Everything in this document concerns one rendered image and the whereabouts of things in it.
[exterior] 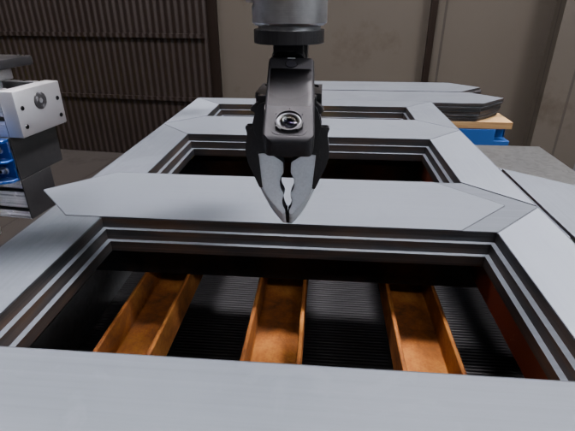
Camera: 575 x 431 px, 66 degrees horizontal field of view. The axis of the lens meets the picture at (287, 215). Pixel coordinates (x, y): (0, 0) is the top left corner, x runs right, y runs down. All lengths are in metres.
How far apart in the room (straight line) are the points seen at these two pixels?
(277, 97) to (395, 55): 2.87
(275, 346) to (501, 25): 2.92
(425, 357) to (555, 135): 2.82
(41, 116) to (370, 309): 0.79
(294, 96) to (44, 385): 0.33
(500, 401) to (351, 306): 0.61
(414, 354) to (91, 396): 0.45
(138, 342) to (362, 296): 0.51
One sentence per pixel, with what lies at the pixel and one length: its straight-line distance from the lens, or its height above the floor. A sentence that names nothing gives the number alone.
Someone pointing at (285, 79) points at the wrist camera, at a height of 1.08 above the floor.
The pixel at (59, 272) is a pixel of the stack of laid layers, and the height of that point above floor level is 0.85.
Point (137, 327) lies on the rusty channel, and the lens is 0.76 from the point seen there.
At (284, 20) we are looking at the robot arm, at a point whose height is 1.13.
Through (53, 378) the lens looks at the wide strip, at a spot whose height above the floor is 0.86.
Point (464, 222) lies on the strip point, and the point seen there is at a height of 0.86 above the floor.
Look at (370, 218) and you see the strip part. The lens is 0.65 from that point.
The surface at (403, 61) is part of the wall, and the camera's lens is 3.28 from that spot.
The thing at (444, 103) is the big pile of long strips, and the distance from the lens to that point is 1.54.
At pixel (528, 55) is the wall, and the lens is 3.41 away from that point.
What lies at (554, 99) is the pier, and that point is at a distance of 3.34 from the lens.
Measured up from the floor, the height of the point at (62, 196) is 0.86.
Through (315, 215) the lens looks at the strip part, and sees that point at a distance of 0.65.
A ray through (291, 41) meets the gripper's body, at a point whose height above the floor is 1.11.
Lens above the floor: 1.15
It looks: 26 degrees down
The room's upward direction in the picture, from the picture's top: straight up
